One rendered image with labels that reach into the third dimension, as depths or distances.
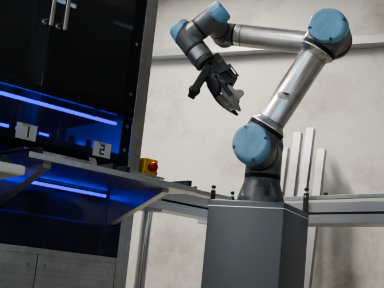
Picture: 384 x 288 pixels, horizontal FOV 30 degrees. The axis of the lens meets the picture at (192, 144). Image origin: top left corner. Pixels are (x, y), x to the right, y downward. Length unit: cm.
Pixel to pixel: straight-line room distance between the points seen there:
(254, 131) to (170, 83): 386
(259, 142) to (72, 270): 103
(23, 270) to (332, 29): 139
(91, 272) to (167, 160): 302
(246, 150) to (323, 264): 313
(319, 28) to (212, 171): 351
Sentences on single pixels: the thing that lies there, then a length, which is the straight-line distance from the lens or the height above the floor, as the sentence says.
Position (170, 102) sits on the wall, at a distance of 591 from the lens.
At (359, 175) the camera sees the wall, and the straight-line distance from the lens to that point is 522.
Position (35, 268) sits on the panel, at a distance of 275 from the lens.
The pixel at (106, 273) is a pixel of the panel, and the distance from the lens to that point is 291.
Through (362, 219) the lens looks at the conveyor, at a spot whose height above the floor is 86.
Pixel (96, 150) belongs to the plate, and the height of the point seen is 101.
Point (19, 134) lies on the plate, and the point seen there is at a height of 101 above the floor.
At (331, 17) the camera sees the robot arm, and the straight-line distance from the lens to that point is 221.
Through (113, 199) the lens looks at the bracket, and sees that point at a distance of 289.
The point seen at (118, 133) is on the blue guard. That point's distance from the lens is 296.
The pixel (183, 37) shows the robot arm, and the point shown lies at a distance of 234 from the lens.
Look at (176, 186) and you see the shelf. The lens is 261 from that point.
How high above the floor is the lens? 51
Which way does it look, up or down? 11 degrees up
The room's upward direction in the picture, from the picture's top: 6 degrees clockwise
